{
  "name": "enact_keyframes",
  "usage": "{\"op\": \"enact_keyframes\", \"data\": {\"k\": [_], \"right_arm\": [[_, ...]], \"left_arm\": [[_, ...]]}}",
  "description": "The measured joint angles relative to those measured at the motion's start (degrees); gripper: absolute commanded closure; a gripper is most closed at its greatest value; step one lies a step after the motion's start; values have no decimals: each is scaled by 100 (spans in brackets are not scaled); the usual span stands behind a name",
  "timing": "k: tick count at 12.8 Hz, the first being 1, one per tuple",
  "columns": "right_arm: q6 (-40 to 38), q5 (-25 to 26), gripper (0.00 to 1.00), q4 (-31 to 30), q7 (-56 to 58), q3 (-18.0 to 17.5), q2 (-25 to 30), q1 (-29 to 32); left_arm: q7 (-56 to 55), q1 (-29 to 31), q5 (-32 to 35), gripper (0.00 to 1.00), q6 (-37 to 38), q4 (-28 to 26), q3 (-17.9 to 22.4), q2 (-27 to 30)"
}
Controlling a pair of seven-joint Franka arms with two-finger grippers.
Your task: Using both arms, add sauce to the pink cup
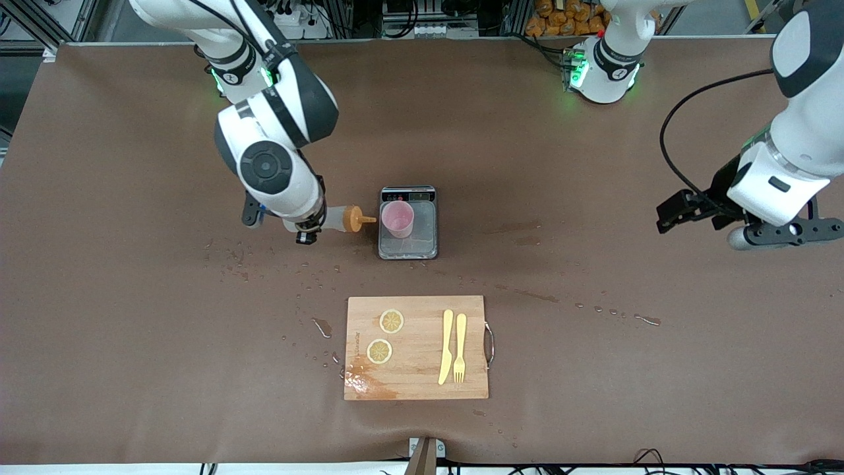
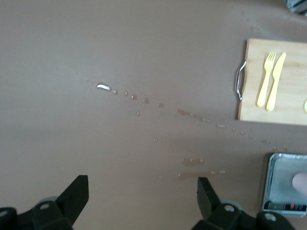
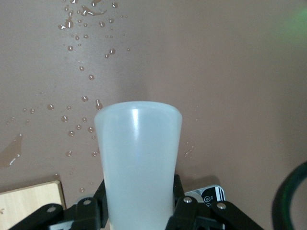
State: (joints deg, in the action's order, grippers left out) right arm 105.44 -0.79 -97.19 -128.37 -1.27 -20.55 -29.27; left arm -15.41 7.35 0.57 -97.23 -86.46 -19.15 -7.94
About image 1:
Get yellow plastic knife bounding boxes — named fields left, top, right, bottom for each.
left=438, top=309, right=455, bottom=386

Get black floor cable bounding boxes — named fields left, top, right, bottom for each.
left=633, top=449, right=844, bottom=475

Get squeeze bottle with orange cap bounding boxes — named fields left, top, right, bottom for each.
left=284, top=205, right=378, bottom=234

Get metal table edge bracket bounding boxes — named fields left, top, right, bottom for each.
left=409, top=437, right=446, bottom=475

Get yellow plastic fork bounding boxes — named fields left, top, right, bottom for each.
left=452, top=313, right=467, bottom=384

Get white power strip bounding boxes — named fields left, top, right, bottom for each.
left=277, top=7, right=330, bottom=40

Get pink plastic cup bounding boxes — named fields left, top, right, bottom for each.
left=382, top=201, right=415, bottom=239

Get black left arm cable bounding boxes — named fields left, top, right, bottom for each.
left=659, top=69, right=775, bottom=218

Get orange snack packs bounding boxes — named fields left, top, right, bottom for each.
left=526, top=0, right=611, bottom=38

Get grey digital kitchen scale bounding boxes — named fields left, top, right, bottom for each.
left=378, top=185, right=438, bottom=261

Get wooden cutting board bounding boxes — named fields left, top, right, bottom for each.
left=344, top=295, right=495, bottom=402

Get brown table mat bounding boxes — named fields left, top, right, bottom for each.
left=0, top=38, right=844, bottom=466

